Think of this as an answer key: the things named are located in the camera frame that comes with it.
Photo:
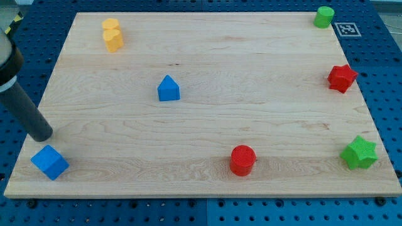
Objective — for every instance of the white fiducial marker tag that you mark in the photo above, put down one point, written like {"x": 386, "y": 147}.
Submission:
{"x": 347, "y": 29}

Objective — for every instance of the green star block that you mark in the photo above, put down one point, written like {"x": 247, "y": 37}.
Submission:
{"x": 360, "y": 153}

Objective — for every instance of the yellow heart block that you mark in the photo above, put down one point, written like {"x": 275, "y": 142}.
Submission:
{"x": 113, "y": 40}

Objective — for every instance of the blue cube block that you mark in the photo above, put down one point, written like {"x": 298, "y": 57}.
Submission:
{"x": 50, "y": 162}

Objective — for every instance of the green cylinder block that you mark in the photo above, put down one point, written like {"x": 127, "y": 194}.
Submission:
{"x": 324, "y": 16}

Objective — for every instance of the red cylinder block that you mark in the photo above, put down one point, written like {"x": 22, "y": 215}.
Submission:
{"x": 242, "y": 160}

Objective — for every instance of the red star block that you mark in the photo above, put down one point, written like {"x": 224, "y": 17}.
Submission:
{"x": 341, "y": 78}

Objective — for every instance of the wooden board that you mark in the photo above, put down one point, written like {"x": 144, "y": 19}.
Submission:
{"x": 254, "y": 79}

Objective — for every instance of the yellow hexagon block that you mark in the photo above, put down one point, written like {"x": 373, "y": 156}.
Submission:
{"x": 111, "y": 24}

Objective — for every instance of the blue house-shaped block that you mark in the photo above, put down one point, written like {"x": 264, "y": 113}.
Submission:
{"x": 168, "y": 89}

